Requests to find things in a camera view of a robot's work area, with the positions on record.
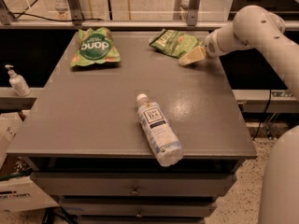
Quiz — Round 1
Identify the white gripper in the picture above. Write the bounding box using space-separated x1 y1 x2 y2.
178 25 238 66

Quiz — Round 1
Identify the green jalapeno kettle chip bag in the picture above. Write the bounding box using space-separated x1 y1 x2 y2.
149 29 203 58

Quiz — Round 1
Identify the blue label plastic tea bottle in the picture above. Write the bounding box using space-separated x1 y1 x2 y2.
136 93 183 167

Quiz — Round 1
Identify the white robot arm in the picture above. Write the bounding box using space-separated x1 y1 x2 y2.
178 6 299 224

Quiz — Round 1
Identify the green dang chip bag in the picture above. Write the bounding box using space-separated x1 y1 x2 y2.
70 27 121 67

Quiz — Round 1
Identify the white pump dispenser bottle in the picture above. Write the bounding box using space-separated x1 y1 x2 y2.
5 64 31 97

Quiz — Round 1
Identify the grey drawer cabinet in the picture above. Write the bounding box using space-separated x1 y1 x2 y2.
8 32 256 224

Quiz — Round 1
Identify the metal drawer knob upper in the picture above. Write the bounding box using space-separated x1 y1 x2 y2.
131 187 140 196

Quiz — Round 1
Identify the metal drawer knob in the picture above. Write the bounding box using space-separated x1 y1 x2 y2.
135 210 144 218
131 187 140 196

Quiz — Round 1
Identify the metal drawer knob lower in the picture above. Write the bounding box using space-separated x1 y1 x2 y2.
135 210 144 218

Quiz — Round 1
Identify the white cardboard box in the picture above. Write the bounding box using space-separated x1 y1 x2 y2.
0 112 58 212

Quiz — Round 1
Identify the black cable on ledge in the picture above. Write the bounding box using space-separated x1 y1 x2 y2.
8 11 106 23

